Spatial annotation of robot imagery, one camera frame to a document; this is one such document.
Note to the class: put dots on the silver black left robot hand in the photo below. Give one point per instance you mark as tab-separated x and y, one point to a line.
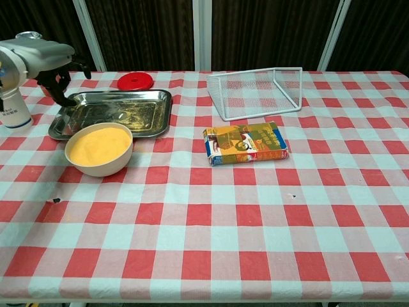
44	54

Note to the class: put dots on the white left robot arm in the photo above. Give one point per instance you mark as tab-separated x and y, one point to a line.
12	68

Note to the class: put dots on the beige bowl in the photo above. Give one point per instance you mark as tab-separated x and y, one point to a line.
102	169

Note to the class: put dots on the orange drink can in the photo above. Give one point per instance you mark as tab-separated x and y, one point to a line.
28	34

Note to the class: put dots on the dark brown curtain panel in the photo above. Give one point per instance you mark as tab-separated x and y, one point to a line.
143	32
380	32
57	19
268	32

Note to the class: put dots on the white paper cup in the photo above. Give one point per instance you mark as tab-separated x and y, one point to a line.
16	112

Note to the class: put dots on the red round lid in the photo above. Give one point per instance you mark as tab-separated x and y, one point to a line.
135	81

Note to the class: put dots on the stainless steel tray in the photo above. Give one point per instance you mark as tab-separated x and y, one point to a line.
121	110

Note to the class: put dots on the colourful printed snack box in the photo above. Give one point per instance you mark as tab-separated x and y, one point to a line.
246	144

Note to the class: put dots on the red white checkered tablecloth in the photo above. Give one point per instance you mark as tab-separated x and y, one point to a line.
204	230

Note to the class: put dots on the white partition post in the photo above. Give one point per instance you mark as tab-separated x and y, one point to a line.
89	35
202	35
334	35

